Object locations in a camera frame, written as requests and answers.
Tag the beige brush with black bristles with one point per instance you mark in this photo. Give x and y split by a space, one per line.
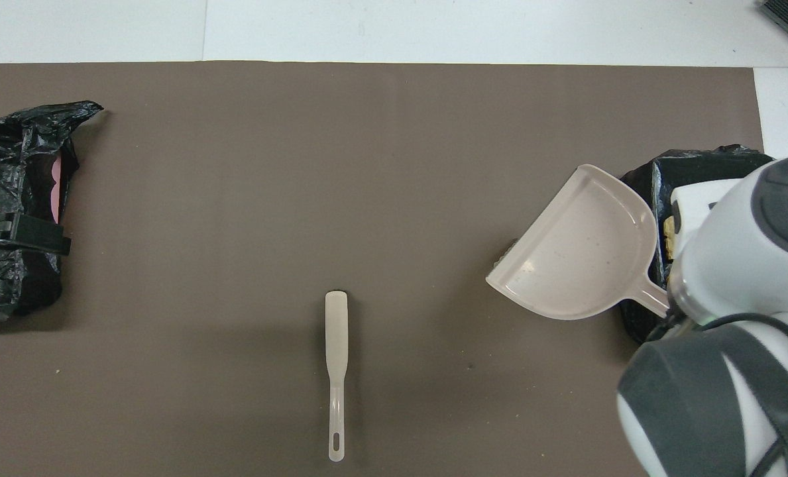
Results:
336 331

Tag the beige plastic dustpan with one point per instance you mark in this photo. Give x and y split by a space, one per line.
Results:
586 252

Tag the orange striped bread piece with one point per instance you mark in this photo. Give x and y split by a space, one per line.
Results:
669 232

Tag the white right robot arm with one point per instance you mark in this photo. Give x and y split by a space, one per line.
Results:
745 252

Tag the pink bin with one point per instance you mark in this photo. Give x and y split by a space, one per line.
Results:
56 192

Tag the black plastic trash bag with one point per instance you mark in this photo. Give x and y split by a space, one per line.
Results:
698 165
9 152

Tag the brown paper table mat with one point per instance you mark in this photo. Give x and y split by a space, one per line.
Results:
301 165

